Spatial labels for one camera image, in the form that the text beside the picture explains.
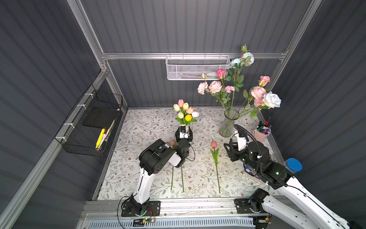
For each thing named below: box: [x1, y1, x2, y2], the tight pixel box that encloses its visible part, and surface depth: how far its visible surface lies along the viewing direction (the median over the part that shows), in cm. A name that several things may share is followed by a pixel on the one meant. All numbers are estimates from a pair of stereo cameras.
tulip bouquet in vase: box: [172, 98, 200, 126], surface depth 80 cm
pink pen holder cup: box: [252, 123, 272, 143], surface depth 94 cm
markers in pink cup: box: [256, 116, 272, 135], surface depth 93 cm
